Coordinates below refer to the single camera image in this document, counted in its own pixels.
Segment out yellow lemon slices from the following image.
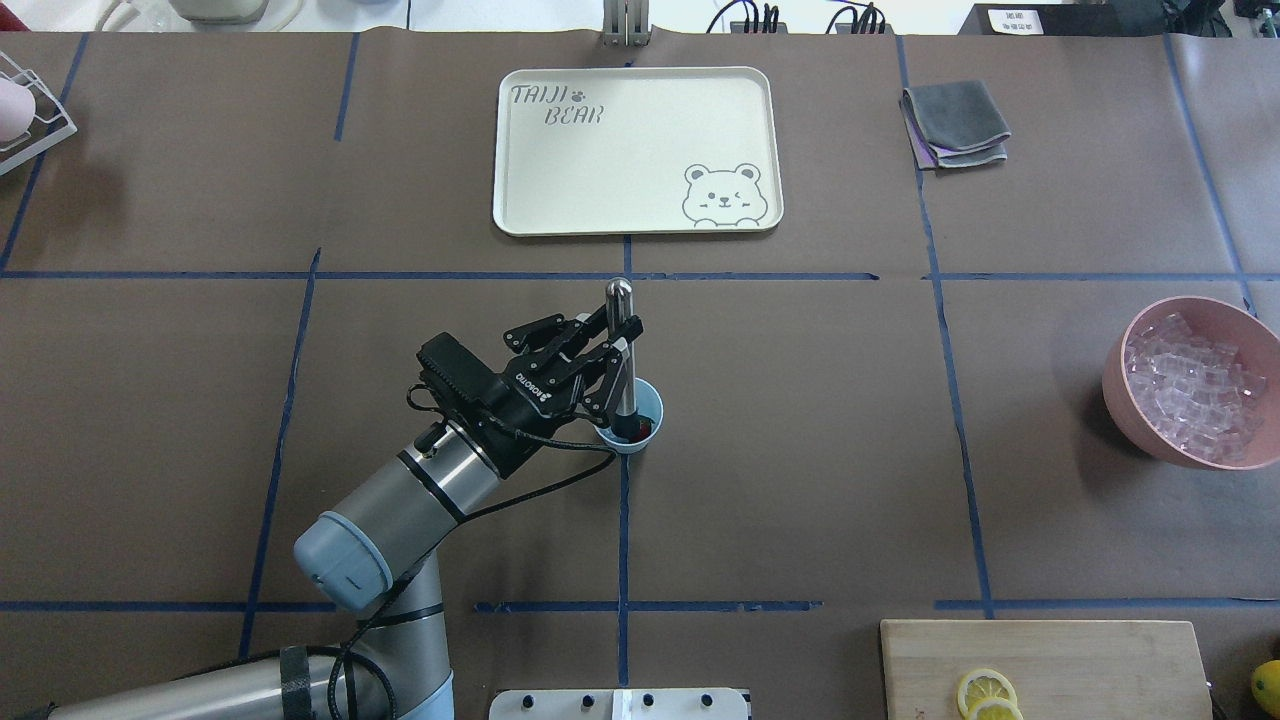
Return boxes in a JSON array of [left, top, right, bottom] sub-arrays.
[[955, 667, 1024, 719]]

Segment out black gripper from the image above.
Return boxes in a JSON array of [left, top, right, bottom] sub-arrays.
[[471, 305, 643, 479]]

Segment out light blue plastic cup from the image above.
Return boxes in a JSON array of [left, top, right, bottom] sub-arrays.
[[595, 378, 664, 456]]

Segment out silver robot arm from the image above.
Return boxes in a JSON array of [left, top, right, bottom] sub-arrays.
[[29, 305, 643, 719]]

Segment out cream bear tray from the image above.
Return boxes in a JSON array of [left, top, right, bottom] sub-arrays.
[[492, 67, 785, 237]]

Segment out white pillar mount base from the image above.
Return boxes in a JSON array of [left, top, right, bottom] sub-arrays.
[[488, 687, 753, 719]]

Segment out cream toaster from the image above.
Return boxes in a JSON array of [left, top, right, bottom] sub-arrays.
[[169, 0, 270, 26]]

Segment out pink cup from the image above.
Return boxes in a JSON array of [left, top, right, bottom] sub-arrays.
[[0, 77, 36, 143]]

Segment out grey folded cloth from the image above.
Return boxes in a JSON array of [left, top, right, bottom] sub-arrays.
[[900, 79, 1011, 170]]

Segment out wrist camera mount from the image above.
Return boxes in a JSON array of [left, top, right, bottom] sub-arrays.
[[416, 332, 500, 430]]

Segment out aluminium frame post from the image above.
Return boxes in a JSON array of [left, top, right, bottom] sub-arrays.
[[602, 0, 652, 47]]

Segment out pink bowl of ice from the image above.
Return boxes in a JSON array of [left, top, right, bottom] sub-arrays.
[[1103, 296, 1279, 470]]

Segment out steel muddler black tip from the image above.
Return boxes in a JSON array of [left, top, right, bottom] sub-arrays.
[[605, 277, 641, 443]]

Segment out red strawberry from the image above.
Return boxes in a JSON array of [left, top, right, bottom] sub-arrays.
[[612, 414, 653, 445]]

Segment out wooden cutting board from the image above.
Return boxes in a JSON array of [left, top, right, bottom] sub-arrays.
[[879, 619, 1212, 719]]

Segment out white cup rack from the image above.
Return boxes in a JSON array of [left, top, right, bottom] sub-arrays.
[[1, 53, 78, 176]]

